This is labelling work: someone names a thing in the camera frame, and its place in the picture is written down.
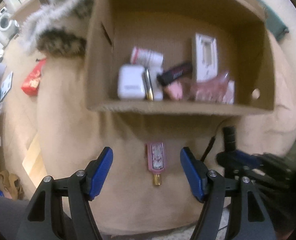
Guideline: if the black cylinder device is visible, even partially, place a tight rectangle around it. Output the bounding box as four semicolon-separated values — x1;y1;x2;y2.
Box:
222;126;236;153

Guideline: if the pink perfume bottle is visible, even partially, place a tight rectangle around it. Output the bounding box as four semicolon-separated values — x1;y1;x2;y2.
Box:
146;142;165;186

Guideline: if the black lighter with label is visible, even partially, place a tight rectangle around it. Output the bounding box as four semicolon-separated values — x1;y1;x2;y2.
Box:
156;61;193;87

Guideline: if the white earbuds case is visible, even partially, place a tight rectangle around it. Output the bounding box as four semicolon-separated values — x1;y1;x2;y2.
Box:
118;64;146;100

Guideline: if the beige bed cover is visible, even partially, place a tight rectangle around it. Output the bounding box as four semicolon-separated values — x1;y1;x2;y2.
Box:
35;0;296;235

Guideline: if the white square charger case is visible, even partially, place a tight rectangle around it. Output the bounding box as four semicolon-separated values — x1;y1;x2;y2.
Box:
223;80;235;105

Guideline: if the pink comb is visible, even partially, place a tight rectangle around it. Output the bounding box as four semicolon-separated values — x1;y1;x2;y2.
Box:
190;72;230;103

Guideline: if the pink pig figurine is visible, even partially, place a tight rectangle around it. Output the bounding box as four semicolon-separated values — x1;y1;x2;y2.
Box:
164;80;190;101

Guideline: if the red snack bag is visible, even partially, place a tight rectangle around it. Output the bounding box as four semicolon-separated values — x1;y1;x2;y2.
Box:
21;58;47;96

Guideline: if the white remote back cover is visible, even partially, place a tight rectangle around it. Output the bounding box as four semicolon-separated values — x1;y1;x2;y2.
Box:
192;33;218;82

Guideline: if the small white box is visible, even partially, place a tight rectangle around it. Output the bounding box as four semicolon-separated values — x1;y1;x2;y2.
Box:
148;67;163;101

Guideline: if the gold AA battery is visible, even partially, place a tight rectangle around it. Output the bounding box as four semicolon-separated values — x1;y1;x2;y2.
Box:
143;68;154;101

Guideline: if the white pill bottle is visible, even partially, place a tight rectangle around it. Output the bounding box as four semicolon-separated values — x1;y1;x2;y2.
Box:
130;47;164;67

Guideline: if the furry patterned blanket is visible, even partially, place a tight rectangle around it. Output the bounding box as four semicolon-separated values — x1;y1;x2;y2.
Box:
21;0;95;57

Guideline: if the cardboard box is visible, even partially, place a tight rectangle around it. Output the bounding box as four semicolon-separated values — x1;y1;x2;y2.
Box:
85;0;275;115

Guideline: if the white washing machine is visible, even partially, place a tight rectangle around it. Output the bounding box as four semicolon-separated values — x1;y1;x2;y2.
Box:
0;7;19;47

